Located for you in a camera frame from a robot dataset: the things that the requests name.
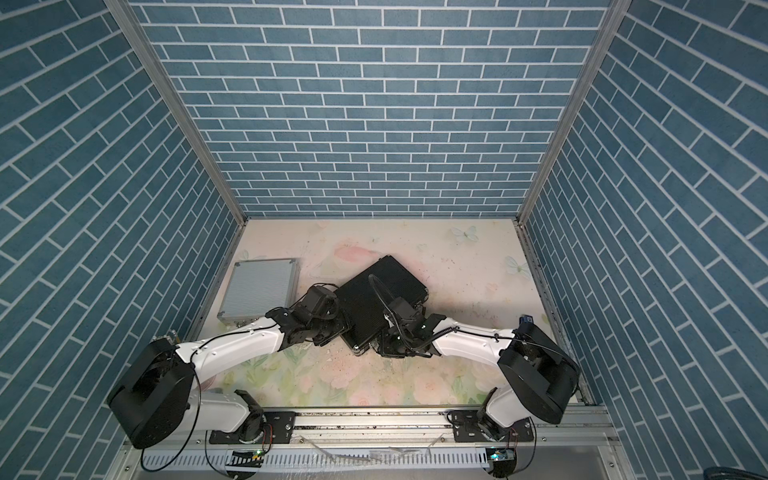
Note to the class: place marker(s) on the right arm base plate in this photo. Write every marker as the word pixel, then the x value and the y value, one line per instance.
pixel 472 426

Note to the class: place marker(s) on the silver aluminium poker case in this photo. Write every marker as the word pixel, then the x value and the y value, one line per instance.
pixel 257 286

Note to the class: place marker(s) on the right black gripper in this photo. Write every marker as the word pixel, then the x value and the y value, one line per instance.
pixel 385 349

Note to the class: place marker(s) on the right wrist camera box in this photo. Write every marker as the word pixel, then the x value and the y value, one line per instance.
pixel 407 316

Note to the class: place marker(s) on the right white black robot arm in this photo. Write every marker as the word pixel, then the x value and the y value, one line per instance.
pixel 540 377

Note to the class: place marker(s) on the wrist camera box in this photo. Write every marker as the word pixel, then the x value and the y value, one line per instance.
pixel 321 302
pixel 407 316

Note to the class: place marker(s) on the black poker case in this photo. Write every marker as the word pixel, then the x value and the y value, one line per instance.
pixel 362 308

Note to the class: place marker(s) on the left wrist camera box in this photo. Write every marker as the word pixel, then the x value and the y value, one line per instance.
pixel 321 302

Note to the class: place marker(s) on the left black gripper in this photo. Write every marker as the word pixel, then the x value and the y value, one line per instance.
pixel 341 329

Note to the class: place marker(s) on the aluminium front rail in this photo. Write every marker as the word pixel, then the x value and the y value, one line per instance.
pixel 339 437

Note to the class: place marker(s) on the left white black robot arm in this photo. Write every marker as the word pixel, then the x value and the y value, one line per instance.
pixel 162 391

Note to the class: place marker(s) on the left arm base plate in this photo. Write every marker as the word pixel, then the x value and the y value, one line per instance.
pixel 252 427

